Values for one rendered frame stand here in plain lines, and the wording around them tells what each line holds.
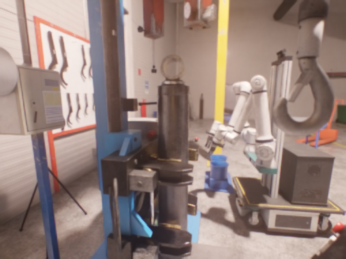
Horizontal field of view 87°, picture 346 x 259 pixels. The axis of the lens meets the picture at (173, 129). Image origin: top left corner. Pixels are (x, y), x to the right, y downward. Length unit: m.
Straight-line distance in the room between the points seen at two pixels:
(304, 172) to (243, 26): 11.05
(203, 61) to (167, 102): 11.03
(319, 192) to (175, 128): 1.70
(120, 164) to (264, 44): 12.01
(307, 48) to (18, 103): 1.31
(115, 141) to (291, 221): 1.88
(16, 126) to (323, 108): 1.38
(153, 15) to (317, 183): 2.09
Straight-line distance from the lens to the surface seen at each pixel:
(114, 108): 1.18
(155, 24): 1.39
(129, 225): 1.21
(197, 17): 1.11
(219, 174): 2.93
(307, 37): 0.37
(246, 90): 2.34
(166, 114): 1.14
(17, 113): 1.37
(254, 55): 12.35
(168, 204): 1.34
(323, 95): 0.38
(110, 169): 1.03
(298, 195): 2.32
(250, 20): 12.80
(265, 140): 1.79
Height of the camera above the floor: 1.40
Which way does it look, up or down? 10 degrees down
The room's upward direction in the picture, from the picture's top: straight up
